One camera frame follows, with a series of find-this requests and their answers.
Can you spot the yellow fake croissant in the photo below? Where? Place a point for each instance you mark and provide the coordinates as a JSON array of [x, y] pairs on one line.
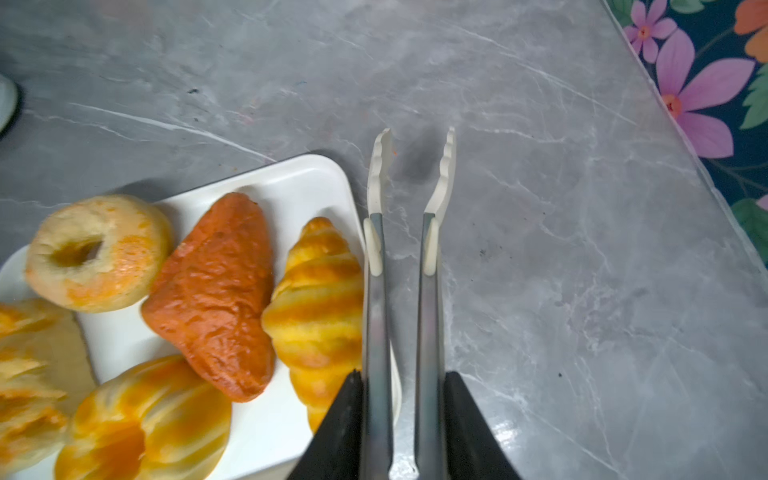
[[315, 317]]

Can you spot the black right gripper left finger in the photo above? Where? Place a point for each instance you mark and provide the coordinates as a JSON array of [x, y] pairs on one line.
[[334, 451]]

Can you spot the orange triangular fake pastry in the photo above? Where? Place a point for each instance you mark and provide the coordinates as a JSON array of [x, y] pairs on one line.
[[208, 299]]

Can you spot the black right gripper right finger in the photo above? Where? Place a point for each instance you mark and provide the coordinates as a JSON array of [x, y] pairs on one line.
[[473, 452]]

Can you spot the fake toast slice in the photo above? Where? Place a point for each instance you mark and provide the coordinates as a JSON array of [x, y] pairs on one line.
[[61, 344]]

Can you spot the round yellow fake bun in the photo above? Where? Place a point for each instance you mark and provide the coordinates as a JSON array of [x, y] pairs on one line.
[[157, 420]]

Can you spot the swirled fake pastry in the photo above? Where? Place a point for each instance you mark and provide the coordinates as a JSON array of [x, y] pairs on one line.
[[32, 425]]

